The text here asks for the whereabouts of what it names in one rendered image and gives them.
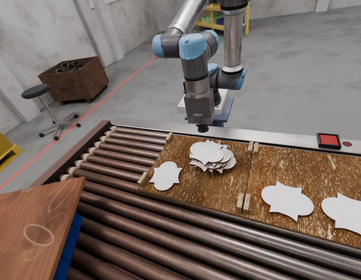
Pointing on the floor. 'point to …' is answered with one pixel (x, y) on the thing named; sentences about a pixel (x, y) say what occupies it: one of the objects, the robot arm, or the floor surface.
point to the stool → (36, 91)
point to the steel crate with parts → (75, 80)
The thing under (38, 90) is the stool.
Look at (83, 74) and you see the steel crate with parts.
